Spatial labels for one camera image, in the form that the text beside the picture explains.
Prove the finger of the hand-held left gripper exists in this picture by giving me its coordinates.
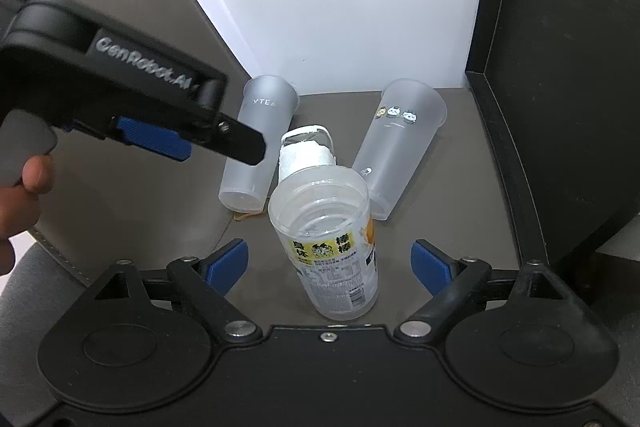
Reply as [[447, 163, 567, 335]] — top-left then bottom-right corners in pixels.
[[216, 114, 267, 166], [74, 116, 194, 162]]

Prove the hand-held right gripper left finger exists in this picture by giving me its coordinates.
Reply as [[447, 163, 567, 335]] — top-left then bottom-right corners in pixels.
[[93, 238, 264, 344]]

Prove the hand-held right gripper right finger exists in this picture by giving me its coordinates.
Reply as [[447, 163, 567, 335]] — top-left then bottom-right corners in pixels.
[[393, 238, 572, 344]]

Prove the frosted cup with white lettering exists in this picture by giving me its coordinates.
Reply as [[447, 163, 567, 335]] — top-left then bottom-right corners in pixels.
[[218, 74, 300, 214]]

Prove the clear cup with yellow label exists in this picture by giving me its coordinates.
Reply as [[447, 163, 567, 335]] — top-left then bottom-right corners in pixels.
[[268, 165, 379, 322]]

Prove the frosted cup with cartoon print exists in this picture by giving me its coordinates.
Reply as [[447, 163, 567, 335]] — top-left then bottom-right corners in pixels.
[[351, 78, 447, 222]]

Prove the person's left hand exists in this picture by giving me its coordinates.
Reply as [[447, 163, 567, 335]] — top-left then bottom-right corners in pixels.
[[0, 154, 56, 276]]

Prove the grey leather mat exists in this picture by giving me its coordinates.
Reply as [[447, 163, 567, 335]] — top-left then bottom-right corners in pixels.
[[0, 0, 526, 308]]

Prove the clear bottle with white cap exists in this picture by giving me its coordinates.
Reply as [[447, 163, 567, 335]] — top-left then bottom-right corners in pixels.
[[278, 124, 337, 184]]

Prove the black box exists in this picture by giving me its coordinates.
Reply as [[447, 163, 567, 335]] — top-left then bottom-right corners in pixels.
[[464, 0, 640, 269]]

